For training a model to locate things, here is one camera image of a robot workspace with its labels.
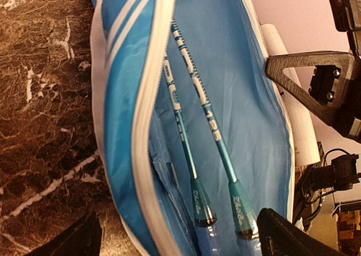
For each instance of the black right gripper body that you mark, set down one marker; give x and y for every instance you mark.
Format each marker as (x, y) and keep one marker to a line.
(338, 95)

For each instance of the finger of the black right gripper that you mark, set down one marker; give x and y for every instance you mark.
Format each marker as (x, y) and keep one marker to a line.
(310, 81)

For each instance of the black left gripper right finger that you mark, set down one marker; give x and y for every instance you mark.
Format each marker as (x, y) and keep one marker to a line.
(278, 236)

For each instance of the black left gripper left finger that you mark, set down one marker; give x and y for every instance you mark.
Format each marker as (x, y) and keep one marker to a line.
(83, 237)

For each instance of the blue badminton racket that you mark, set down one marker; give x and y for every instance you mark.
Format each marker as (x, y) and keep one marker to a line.
(203, 213)
(242, 212)

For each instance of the white shuttlecock tube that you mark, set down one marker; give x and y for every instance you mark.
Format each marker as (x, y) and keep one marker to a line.
(305, 144)

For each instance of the blue racket bag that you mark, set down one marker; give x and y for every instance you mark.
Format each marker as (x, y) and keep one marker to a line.
(137, 135)

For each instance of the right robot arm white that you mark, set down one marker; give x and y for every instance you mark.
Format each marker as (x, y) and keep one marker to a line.
(341, 174)

